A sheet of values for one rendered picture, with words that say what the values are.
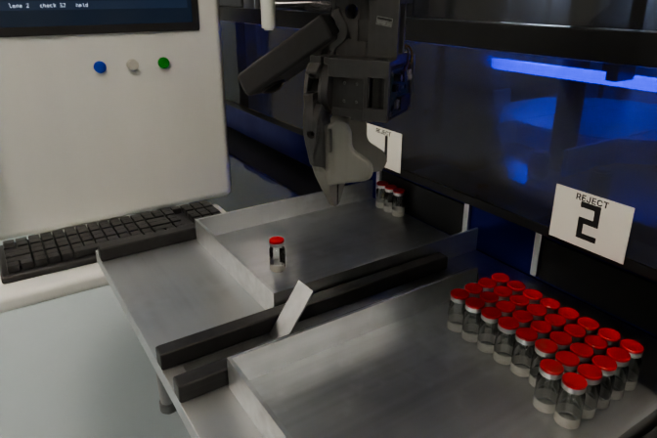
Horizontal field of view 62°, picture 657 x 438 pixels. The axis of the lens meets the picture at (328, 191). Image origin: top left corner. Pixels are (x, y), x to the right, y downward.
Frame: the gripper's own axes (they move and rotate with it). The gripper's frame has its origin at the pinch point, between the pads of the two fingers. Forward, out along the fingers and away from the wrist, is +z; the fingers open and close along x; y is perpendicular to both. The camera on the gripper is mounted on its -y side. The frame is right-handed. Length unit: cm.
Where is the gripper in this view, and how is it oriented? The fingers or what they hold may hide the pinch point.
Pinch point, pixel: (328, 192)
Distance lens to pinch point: 55.7
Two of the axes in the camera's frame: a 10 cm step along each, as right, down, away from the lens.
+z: -0.1, 9.4, 3.4
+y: 9.0, 1.6, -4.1
